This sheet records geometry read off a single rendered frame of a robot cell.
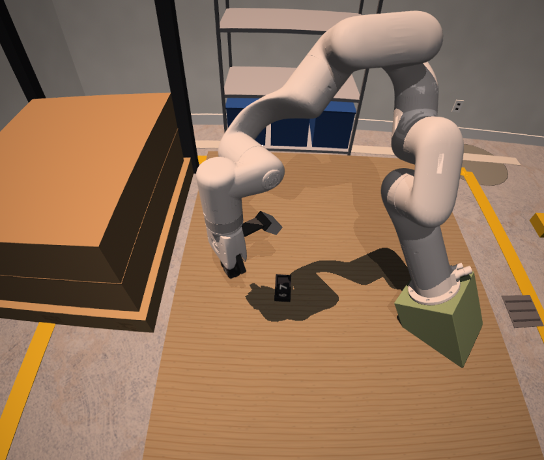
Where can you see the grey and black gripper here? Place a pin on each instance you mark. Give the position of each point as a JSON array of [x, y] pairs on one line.
[[230, 248]]

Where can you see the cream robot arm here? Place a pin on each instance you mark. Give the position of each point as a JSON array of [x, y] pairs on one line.
[[392, 41]]

